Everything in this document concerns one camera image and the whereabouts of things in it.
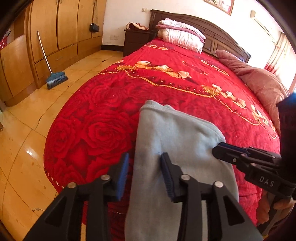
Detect right hand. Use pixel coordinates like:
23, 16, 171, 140
256, 189, 296, 225

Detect blue broom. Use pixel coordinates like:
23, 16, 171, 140
37, 31, 68, 90

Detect red white curtain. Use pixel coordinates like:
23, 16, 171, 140
264, 33, 290, 74

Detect red rose bedspread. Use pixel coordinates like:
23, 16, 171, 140
43, 37, 281, 241

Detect light grey sweatpants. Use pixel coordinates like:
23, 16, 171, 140
125, 100, 239, 240

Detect dark wooden nightstand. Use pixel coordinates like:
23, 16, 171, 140
123, 30, 156, 57

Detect white pink pillow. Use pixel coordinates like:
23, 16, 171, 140
156, 18, 206, 53

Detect clothes on nightstand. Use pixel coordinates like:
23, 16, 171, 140
126, 22, 148, 31

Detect wooden wardrobe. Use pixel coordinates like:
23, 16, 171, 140
1, 1, 106, 106

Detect framed wall picture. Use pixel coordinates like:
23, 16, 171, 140
204, 0, 234, 15

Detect black hanging bag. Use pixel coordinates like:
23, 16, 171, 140
89, 0, 99, 33

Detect dark wooden headboard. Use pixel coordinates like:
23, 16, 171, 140
149, 9, 251, 63

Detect pink folded quilt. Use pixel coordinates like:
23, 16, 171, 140
216, 50, 290, 133

